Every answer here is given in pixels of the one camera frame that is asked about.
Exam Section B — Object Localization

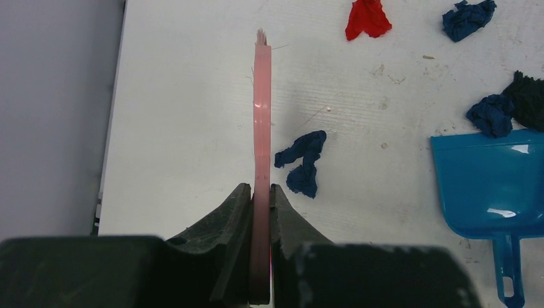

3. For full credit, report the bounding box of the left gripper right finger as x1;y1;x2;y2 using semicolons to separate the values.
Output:
270;184;481;307

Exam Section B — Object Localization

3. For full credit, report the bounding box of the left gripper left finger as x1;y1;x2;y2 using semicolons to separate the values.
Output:
1;184;252;307

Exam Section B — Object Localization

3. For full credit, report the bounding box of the pink hand brush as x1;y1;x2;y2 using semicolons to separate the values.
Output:
249;29;271;305

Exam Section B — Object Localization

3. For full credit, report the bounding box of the blue dustpan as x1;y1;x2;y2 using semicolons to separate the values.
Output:
430;129;543;307

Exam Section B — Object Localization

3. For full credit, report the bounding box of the dark blue scrap left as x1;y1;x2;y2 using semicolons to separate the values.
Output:
274;130;327;199

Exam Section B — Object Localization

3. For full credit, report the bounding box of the dark blue scrap middle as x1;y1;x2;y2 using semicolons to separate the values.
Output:
466;94;514;138

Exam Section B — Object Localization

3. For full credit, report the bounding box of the red paper scrap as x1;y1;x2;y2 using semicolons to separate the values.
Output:
344;0;393;41

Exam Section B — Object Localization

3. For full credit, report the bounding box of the black paper scrap left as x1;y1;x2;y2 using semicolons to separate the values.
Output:
502;71;543;132

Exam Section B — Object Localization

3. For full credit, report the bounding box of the small dark blue scrap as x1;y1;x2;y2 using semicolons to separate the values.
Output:
442;0;497;42

